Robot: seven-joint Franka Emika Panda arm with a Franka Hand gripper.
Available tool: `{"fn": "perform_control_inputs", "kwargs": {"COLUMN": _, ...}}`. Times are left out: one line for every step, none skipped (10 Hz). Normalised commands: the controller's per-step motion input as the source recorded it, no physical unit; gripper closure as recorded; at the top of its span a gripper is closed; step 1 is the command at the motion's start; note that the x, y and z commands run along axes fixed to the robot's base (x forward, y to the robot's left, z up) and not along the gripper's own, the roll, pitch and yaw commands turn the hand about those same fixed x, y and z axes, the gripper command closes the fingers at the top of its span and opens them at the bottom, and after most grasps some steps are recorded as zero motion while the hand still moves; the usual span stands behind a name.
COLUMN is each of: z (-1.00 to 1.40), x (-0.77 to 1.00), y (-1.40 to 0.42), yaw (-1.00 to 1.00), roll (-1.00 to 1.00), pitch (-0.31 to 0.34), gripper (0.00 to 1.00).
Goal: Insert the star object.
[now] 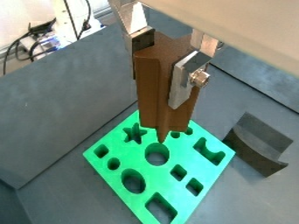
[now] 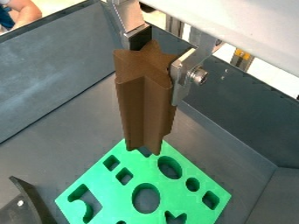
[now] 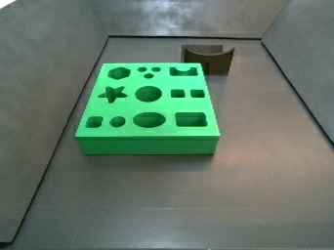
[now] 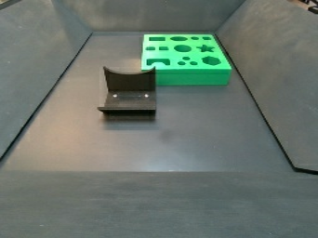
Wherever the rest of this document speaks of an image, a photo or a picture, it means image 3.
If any black curved notch block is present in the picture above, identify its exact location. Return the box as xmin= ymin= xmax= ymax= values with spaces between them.
xmin=182 ymin=45 xmax=236 ymax=75

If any green shape sorter block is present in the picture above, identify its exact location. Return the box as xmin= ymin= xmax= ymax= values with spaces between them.
xmin=77 ymin=62 xmax=221 ymax=155

